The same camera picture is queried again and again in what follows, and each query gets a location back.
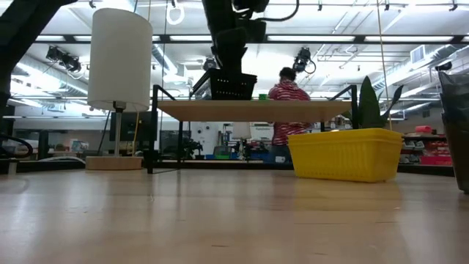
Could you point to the black monitor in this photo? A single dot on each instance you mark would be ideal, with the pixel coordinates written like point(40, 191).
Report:
point(128, 126)

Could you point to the white machine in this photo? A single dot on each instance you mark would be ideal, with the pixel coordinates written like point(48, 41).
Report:
point(205, 135)

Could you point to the small white background lamp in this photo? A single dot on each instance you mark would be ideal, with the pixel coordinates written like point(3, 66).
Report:
point(242, 131)

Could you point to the yellow plastic basket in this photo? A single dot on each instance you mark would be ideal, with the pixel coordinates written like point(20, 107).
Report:
point(344, 157)

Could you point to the pink object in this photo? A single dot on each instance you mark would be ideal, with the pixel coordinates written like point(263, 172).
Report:
point(424, 129)

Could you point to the translucent gray plastic bin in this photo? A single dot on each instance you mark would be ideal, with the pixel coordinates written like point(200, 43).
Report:
point(458, 146)

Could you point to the black dome ceiling fixture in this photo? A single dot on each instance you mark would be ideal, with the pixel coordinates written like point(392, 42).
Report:
point(443, 66)

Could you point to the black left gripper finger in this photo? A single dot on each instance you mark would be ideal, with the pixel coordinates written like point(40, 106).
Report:
point(231, 55)

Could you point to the person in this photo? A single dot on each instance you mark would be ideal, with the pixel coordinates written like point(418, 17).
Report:
point(287, 93)

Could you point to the snake plant in white pot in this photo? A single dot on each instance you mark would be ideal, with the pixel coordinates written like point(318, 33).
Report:
point(368, 106)

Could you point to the black plastic basket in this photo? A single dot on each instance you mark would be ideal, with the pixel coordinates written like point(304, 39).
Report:
point(234, 88)

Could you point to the small green object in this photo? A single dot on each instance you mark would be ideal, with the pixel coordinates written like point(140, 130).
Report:
point(263, 97)

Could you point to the rack with red bins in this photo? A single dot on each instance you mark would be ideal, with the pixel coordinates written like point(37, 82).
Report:
point(436, 160)

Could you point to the white shade lamp wooden base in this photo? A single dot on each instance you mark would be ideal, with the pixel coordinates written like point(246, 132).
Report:
point(121, 58)

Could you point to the ceiling air vent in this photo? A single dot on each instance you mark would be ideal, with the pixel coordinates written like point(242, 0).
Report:
point(417, 54)

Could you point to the wooden shelf with black frame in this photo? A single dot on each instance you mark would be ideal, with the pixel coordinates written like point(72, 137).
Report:
point(220, 111)

